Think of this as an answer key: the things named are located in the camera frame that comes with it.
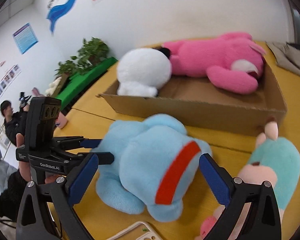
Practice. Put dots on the beige cloth bag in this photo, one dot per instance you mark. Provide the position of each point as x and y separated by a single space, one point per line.
290 57

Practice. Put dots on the row of wall photos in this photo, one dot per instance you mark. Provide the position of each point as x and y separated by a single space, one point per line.
2 85

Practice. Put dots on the green potted plant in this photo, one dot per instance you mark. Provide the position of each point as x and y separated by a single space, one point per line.
92 50

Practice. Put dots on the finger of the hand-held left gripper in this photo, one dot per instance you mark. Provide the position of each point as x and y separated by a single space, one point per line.
106 158
90 144

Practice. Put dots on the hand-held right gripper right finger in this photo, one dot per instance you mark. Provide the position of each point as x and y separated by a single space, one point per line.
215 180

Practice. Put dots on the pig plush with teal shirt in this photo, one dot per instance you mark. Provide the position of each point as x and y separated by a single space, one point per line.
277 160

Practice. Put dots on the cream plush toy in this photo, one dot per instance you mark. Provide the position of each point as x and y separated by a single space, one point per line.
53 86

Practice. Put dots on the person's left hand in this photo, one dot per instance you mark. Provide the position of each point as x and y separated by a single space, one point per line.
24 171

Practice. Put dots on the brown cardboard box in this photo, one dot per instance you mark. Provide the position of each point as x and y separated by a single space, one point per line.
190 112

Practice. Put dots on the metal framed glass door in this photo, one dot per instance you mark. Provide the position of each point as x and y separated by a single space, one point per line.
299 22

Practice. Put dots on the light blue plush toy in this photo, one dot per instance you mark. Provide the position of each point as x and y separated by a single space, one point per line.
140 155

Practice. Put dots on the white phone case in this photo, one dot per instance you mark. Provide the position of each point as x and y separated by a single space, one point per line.
135 233

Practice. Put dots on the pink rabbit figure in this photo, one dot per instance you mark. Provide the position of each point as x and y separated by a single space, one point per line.
62 120

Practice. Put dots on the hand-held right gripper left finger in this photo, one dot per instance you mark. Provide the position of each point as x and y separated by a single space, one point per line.
82 180

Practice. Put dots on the green cloth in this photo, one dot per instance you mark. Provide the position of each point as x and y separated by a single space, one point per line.
90 78

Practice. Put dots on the person's left forearm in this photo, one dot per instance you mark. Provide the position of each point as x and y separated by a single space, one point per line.
5 200

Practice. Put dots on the pink bear plush toy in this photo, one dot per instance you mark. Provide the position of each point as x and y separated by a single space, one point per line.
205 55

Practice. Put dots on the blue wave wall decal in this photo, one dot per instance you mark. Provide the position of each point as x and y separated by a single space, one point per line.
62 7

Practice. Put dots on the white plush toy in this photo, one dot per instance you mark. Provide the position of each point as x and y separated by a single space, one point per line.
142 70

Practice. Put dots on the blue wall poster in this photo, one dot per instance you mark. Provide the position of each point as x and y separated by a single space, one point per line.
25 38

